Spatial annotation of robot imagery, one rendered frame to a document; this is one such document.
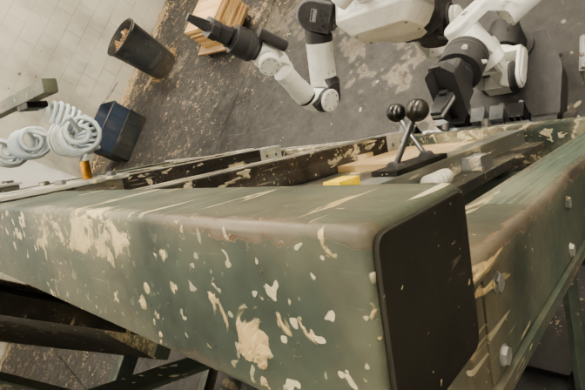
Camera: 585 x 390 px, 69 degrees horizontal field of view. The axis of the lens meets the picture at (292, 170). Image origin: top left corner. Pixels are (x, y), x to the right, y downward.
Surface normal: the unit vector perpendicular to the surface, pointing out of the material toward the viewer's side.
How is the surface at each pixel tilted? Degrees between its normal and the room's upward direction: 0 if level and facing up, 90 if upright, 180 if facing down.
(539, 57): 0
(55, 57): 90
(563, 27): 0
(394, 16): 68
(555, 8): 0
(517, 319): 90
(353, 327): 33
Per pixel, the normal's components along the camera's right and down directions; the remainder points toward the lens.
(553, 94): -0.64, -0.38
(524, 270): 0.73, -0.04
